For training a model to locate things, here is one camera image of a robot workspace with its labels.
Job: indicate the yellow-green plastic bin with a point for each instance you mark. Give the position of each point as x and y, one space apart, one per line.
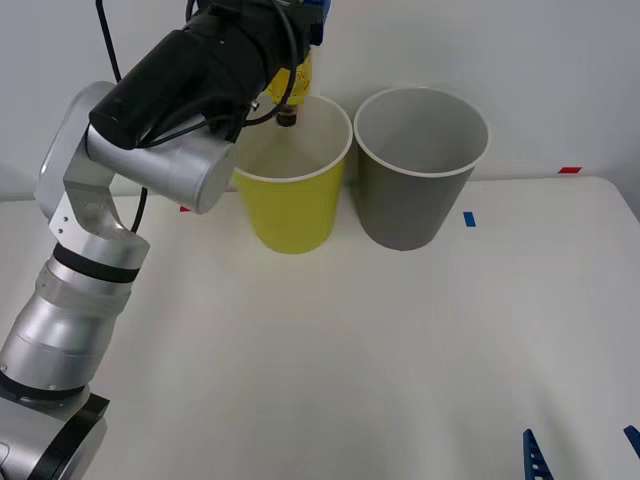
295 215

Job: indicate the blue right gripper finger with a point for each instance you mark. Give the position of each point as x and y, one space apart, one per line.
634 440
534 457

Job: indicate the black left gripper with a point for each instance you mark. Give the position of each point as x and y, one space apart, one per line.
285 35

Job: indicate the silver and black left arm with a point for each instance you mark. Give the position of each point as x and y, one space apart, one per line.
90 310

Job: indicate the yellow bottle with black cap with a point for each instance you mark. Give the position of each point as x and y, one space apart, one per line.
299 86

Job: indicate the grey plastic bin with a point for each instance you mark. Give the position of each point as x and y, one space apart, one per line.
405 210

